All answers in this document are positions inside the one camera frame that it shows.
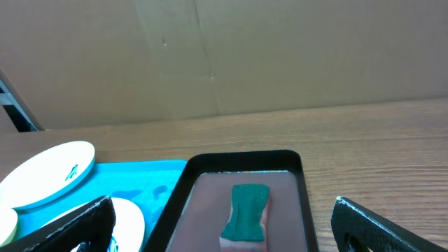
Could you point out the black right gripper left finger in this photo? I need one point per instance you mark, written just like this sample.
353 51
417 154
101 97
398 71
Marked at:
90 227

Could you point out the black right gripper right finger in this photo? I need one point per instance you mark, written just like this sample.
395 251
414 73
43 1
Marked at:
358 229

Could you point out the green orange sponge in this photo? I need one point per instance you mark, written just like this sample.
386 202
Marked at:
246 229

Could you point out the white pink plate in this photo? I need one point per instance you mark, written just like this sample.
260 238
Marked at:
128 232

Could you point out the teal plastic tray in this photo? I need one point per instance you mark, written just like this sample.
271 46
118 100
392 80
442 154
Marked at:
148 184

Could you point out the black water tray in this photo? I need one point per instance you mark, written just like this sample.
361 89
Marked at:
199 206

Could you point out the light blue plate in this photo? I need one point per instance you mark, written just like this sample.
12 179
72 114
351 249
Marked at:
47 175

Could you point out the cardboard backdrop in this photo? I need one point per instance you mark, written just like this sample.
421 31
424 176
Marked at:
89 63

